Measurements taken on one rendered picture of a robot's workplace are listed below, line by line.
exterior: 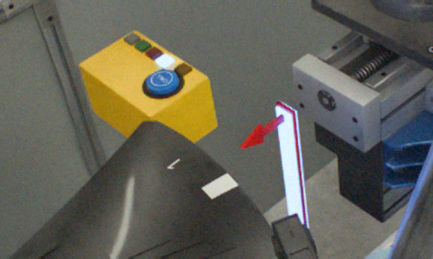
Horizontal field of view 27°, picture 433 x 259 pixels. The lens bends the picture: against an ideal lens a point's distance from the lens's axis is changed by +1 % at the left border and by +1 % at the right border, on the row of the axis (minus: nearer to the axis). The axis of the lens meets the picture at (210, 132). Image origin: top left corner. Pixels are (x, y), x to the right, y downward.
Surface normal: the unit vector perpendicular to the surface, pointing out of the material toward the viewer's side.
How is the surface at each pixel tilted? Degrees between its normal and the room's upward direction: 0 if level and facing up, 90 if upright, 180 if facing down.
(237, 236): 18
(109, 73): 0
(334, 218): 0
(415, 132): 0
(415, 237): 72
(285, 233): 9
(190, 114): 90
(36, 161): 90
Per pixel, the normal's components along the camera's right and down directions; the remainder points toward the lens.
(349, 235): -0.14, -0.72
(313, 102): -0.75, 0.53
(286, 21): 0.65, 0.46
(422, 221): -0.88, 0.16
